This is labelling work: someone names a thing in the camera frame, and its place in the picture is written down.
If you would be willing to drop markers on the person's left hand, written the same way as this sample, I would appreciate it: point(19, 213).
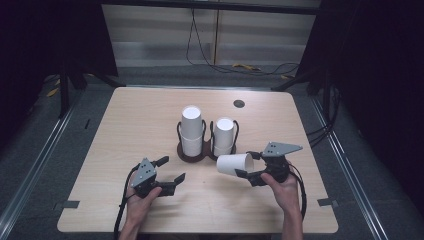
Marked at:
point(138, 208)

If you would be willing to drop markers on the black curtain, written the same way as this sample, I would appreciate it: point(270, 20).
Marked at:
point(383, 83)
point(40, 50)

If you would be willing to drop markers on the metal floor rail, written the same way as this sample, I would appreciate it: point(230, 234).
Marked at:
point(346, 166)
point(36, 160)

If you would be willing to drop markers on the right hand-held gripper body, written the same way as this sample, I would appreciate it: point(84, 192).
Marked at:
point(278, 148)

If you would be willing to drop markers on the dark round table grommet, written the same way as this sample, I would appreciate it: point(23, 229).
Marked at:
point(239, 103)

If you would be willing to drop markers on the person's right hand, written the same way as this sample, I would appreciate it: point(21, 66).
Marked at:
point(286, 195)

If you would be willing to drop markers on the stack of white paper cups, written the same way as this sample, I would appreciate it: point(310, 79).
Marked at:
point(223, 136)
point(191, 131)

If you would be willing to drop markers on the single white paper cup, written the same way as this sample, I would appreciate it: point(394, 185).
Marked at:
point(231, 164)

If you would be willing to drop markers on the black overhead bar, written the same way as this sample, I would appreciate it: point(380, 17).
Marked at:
point(213, 6)

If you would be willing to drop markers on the grey tape piece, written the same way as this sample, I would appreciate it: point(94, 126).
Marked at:
point(327, 202)
point(68, 204)

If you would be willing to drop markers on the dark brown double cup holder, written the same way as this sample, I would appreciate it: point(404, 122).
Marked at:
point(207, 150)

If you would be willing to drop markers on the black stand leg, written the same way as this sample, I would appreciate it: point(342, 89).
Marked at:
point(64, 93)
point(293, 81)

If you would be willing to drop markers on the yellow tape strip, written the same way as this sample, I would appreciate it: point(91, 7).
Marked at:
point(246, 66)
point(52, 92)

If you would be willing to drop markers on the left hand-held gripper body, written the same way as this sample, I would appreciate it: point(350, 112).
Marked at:
point(143, 175)

